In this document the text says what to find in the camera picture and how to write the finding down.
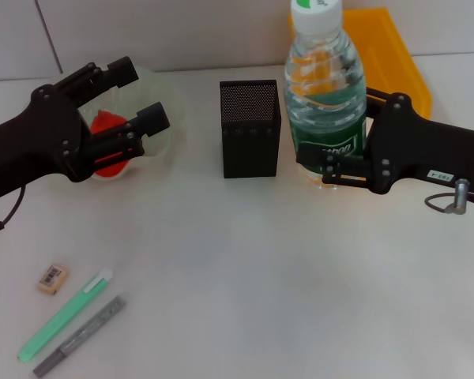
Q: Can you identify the yellow plastic bin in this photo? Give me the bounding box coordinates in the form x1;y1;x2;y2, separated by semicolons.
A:
287;6;434;119

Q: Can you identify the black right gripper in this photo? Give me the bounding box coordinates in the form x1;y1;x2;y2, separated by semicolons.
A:
295;87;474;195

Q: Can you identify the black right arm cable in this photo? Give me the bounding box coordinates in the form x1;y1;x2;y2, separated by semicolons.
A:
424;188;474;215

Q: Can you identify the grey marker pen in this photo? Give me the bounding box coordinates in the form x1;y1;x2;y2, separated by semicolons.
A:
32;295;127;378

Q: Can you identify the clear green-label water bottle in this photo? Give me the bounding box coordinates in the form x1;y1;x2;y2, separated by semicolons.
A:
284;0;367;190

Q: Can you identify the right gripper silver plug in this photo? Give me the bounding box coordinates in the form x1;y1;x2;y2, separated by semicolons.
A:
444;178;472;215

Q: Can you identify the green glass fruit plate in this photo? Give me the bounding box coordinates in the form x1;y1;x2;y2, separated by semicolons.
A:
74;65;189;182

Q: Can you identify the beige eraser with barcode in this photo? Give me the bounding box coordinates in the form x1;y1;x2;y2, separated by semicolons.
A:
37;263;70;296

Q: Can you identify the red-orange toy orange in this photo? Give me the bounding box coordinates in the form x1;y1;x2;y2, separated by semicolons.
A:
88;109;134;178

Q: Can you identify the black mesh pen holder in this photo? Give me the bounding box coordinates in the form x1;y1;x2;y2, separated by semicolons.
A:
219;79;282;179

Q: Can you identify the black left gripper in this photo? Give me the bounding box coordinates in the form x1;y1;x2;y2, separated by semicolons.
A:
0;56;171;206

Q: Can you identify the mint green pen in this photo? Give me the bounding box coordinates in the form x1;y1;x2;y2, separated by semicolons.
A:
17;268;115;362

